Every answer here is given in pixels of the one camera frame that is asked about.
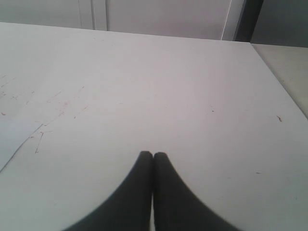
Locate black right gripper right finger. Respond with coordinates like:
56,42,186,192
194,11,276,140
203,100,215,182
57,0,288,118
153,153,237,231

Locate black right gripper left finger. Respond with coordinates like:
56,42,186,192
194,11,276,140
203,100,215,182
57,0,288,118
67,151,154,231

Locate white paper sheet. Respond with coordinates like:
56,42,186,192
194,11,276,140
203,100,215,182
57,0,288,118
0,118,42,171

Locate dark vertical post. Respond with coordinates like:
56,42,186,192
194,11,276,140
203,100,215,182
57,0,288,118
233,0,264,42

